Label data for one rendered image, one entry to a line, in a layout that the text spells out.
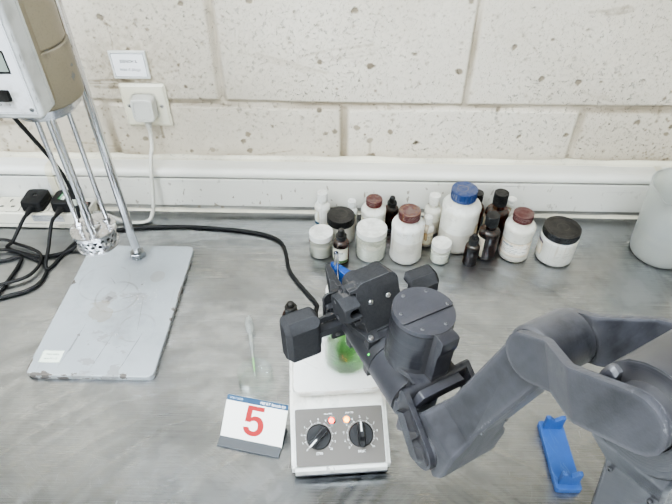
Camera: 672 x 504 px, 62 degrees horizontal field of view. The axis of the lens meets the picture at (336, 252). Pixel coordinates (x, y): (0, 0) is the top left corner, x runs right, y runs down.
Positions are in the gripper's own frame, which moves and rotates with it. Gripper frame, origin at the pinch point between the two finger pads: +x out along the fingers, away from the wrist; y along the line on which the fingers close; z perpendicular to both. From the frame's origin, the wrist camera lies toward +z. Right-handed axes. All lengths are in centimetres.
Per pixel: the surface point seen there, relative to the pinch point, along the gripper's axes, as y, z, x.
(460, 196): -34.0, -12.9, 21.6
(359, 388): -0.8, -16.9, -3.8
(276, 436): 10.8, -24.3, -1.3
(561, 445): -24.2, -25.0, -19.3
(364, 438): 1.3, -19.6, -9.2
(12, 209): 41, -21, 66
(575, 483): -21.9, -24.6, -24.3
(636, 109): -71, -4, 20
